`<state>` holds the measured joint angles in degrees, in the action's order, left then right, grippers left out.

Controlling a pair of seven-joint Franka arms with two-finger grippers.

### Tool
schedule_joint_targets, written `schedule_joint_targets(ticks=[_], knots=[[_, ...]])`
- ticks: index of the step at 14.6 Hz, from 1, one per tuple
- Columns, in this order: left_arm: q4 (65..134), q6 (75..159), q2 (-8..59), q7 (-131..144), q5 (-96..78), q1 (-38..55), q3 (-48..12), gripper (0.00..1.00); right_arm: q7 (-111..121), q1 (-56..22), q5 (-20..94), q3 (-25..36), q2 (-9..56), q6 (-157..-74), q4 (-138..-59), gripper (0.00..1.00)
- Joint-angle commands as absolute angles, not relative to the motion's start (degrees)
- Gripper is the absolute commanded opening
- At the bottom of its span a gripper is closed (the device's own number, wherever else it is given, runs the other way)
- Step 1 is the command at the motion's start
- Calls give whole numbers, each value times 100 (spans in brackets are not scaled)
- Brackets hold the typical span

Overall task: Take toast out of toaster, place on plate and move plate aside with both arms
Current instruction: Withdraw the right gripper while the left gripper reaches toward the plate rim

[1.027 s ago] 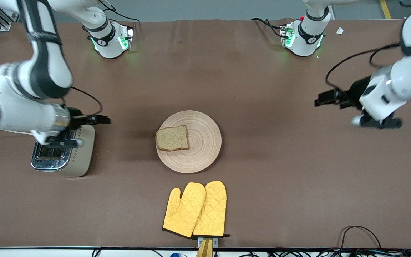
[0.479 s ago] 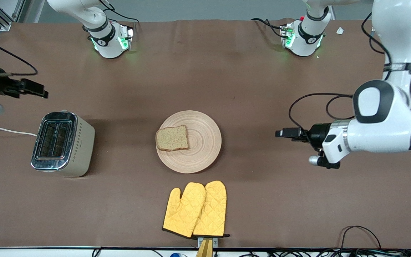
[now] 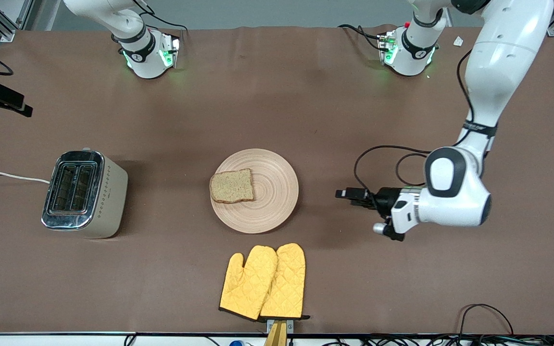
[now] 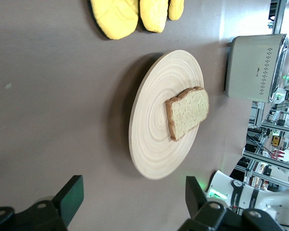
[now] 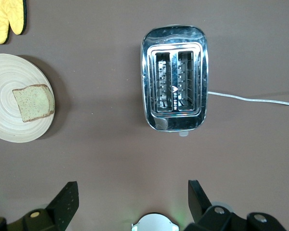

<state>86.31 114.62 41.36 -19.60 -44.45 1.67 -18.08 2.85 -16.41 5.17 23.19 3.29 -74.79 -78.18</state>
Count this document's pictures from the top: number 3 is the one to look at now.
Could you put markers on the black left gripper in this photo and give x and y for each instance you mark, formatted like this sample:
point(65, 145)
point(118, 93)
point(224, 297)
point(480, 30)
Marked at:
point(385, 198)

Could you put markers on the round wooden plate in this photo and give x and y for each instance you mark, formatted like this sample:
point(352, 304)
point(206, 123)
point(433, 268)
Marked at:
point(272, 202)

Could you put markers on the brown toast slice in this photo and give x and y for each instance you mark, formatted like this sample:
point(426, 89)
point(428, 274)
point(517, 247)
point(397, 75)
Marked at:
point(232, 186)

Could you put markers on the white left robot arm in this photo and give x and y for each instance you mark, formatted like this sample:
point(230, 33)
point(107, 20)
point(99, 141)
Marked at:
point(498, 72)

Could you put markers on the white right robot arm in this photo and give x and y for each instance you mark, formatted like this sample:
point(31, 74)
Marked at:
point(147, 62)

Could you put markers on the yellow quilted oven mitt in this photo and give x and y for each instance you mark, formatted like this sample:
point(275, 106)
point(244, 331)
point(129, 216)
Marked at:
point(245, 286)
point(286, 283)

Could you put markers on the beige chrome toaster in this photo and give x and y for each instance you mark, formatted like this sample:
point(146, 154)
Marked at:
point(108, 202)

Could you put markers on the white paper scrap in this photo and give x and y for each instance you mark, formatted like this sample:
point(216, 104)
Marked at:
point(458, 41)

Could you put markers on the grey metal bracket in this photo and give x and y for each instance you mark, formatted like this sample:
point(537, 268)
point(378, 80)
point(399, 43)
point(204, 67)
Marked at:
point(289, 325)

